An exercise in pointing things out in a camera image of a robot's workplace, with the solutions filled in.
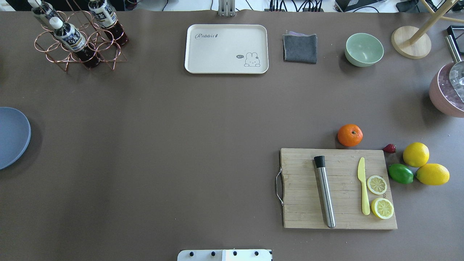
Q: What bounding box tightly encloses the orange fruit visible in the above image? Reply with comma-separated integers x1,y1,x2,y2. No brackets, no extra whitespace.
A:
337,124,363,147

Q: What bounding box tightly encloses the upper lemon slice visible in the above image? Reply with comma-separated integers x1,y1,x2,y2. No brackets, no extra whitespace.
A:
366,175,388,195

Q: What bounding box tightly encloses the round yellow lemon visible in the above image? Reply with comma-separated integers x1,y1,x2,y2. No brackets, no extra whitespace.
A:
403,142,430,167

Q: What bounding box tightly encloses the pink ice bucket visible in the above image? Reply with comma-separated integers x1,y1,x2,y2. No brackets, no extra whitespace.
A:
429,62,464,118

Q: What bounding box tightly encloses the grey folded cloth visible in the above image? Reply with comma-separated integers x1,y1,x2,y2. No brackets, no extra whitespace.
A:
283,31,318,64

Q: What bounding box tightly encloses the yellow plastic knife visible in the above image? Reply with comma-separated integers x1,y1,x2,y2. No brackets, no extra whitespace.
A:
357,157,370,215

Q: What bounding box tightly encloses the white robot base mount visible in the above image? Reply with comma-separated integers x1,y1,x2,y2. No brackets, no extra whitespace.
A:
177,249,273,261

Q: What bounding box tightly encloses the oval yellow lemon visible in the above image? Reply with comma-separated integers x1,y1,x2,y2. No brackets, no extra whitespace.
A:
416,163,450,186

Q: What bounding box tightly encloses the front tea bottle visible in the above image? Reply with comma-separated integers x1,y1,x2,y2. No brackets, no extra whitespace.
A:
49,17,100,68

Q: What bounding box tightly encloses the wooden cutting board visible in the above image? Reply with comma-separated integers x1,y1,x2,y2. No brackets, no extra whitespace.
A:
280,148,397,230

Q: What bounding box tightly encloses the wooden stand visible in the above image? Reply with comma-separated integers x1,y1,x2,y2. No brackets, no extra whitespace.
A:
391,0,464,59

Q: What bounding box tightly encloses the green lime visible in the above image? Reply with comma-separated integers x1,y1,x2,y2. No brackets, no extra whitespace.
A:
388,163,414,185

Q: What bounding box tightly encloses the red strawberry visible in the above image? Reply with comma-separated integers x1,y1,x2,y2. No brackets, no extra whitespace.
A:
382,144,396,154

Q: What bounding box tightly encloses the green bowl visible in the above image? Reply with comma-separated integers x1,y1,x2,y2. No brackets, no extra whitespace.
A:
344,33,384,67

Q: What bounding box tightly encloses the metal camera pole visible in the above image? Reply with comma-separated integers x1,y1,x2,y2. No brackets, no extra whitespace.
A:
218,0,236,17

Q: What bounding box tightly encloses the cream rabbit tray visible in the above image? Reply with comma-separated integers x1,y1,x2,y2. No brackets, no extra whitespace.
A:
184,24,269,74

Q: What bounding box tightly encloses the right rear tea bottle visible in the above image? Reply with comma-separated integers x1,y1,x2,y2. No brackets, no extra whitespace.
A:
88,0,129,46

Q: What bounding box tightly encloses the steel ice scoop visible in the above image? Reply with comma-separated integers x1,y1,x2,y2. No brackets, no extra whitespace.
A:
445,35,464,102

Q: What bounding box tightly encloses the blue plate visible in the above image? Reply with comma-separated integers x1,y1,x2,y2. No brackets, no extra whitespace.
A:
0,107,31,170

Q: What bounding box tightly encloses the copper wire bottle rack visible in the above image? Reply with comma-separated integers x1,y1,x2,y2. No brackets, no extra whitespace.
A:
34,0,127,71

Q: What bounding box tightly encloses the lemon slice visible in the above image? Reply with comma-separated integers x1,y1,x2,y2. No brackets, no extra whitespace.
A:
366,175,388,195
371,197,394,219

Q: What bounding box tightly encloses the lower lemon slice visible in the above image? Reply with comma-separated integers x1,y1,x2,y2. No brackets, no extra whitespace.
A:
371,197,394,219

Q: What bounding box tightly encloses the steel muddler black tip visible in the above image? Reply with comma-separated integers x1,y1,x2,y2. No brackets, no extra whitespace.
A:
314,156,336,229

